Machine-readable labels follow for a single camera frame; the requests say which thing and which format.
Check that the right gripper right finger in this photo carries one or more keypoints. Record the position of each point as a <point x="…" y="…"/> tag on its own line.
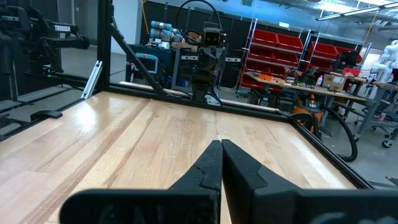
<point x="295" y="208"/>

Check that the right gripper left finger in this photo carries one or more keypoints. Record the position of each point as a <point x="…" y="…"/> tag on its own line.
<point x="140" y="205"/>

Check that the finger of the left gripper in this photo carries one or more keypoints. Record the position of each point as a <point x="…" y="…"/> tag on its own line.
<point x="216" y="62"/>
<point x="206" y="62"/>

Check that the black background robot arm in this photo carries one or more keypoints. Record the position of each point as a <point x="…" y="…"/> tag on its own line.
<point x="43" y="40"/>

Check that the black equipment cabinet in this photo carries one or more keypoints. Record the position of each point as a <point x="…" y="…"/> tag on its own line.
<point x="185" y="67"/>

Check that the dark blue cabinet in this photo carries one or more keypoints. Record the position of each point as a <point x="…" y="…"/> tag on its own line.
<point x="164" y="59"/>

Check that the red storage bin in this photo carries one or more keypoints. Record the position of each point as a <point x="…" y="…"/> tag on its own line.
<point x="351" y="71"/>
<point x="320" y="63"/>
<point x="252" y="82"/>
<point x="323" y="49"/>
<point x="289" y="42"/>
<point x="285" y="58"/>
<point x="264" y="37"/>
<point x="340" y="49"/>
<point x="261" y="53"/>
<point x="258" y="67"/>

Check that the small orange box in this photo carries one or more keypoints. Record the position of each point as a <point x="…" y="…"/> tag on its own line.
<point x="265" y="77"/>

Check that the blue teach pendant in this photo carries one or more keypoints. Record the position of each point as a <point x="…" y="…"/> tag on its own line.
<point x="146" y="63"/>

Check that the metal shelf rack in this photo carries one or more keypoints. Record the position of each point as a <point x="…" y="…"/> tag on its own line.
<point x="273" y="46"/>
<point x="314" y="43"/>

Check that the red black power drill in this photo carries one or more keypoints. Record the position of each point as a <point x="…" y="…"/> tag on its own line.
<point x="293" y="75"/>

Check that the wooden workbench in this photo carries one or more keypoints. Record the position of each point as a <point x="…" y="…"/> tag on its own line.
<point x="311" y="89"/>

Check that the orange shop vacuum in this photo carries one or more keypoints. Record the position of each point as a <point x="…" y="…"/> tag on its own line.
<point x="306" y="110"/>

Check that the white plastic bottle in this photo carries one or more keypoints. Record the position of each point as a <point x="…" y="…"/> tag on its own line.
<point x="319" y="81"/>

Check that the silver aluminium bar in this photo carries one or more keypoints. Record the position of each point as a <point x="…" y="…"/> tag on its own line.
<point x="91" y="79"/>

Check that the cardboard box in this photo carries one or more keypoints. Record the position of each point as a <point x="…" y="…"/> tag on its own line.
<point x="334" y="81"/>

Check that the black bulky device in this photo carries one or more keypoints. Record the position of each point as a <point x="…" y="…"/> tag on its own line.
<point x="346" y="58"/>

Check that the wooden work table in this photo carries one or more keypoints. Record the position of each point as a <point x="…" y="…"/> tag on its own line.
<point x="382" y="85"/>

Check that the white humanoid robot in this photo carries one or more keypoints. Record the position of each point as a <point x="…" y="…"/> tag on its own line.
<point x="388" y="59"/>

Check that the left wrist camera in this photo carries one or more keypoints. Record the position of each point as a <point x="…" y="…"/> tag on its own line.
<point x="212" y="37"/>

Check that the black rail clamp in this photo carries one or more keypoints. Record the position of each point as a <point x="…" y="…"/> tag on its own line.
<point x="46" y="115"/>

